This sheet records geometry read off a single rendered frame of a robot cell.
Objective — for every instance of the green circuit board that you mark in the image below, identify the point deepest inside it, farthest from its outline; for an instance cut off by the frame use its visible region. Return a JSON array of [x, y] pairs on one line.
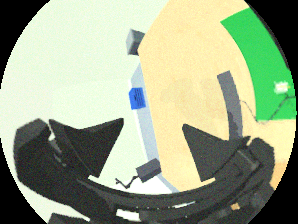
[[272, 82]]

